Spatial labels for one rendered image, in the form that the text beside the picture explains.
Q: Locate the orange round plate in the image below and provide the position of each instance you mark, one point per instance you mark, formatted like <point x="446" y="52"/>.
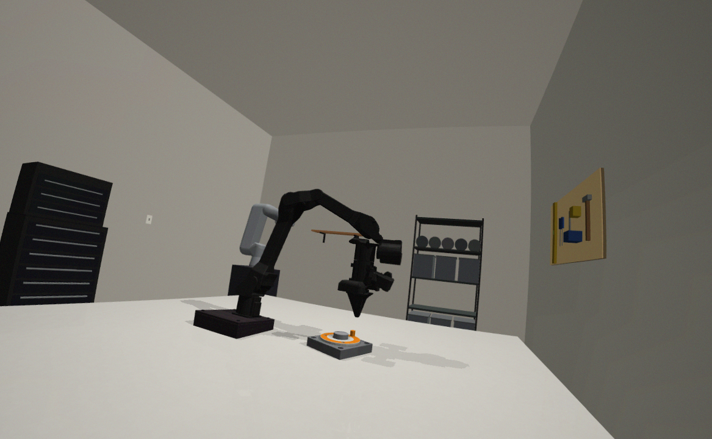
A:
<point x="351" y="341"/>

